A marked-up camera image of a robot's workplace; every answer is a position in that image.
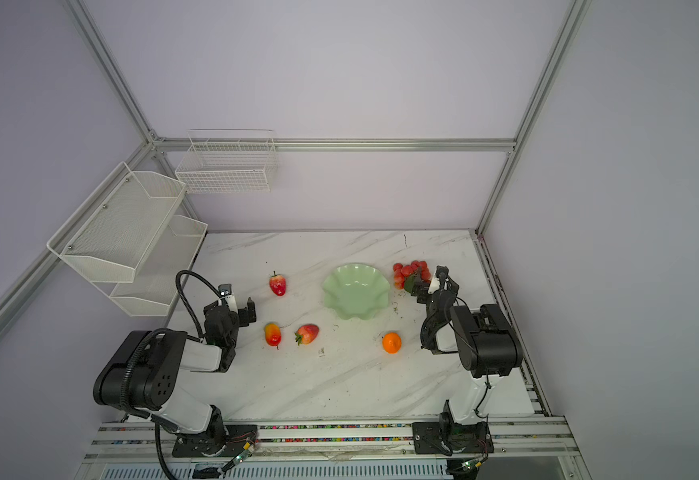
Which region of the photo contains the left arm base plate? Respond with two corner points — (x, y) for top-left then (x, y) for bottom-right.
(172, 424), (259, 458)

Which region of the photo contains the red yellow fake mango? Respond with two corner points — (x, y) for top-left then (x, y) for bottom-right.
(264, 323), (282, 349)

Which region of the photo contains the red fake grape bunch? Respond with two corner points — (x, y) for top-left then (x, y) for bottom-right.
(393, 260), (433, 293)

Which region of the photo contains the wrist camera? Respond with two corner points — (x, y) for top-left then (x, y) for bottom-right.
(218, 284), (234, 298)
(427, 277), (441, 294)

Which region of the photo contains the right black corrugated cable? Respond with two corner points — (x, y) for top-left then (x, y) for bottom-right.
(419, 302), (465, 355)

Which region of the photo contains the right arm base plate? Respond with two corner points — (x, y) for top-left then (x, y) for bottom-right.
(411, 422), (495, 456)

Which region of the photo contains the green scalloped fruit bowl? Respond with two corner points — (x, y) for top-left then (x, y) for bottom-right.
(322, 263), (391, 320)

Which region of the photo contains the white wire basket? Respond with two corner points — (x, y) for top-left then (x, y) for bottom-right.
(176, 129), (279, 194)

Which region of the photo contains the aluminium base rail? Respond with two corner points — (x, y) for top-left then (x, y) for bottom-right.
(82, 416), (581, 465)

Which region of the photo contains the white mesh shelf upper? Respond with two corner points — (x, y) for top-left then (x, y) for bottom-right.
(47, 163), (187, 283)

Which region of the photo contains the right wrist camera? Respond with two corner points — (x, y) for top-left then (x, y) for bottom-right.
(427, 277), (441, 294)

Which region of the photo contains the red fake strawberry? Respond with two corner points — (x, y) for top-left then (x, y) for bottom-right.
(295, 324), (320, 345)
(269, 271), (288, 297)

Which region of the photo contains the fake orange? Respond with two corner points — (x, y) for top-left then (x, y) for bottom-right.
(383, 332), (403, 354)

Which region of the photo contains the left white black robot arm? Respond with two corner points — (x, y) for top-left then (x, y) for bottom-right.
(93, 294), (257, 436)

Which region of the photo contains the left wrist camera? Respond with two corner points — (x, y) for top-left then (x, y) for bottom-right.
(218, 284), (234, 298)

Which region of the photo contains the white mesh shelf lower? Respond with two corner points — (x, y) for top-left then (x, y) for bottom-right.
(99, 215), (208, 317)

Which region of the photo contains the white mesh shelf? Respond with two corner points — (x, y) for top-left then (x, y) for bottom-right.
(99, 215), (208, 317)
(47, 163), (187, 283)

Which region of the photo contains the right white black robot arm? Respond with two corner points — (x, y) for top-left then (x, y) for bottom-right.
(403, 266), (523, 425)

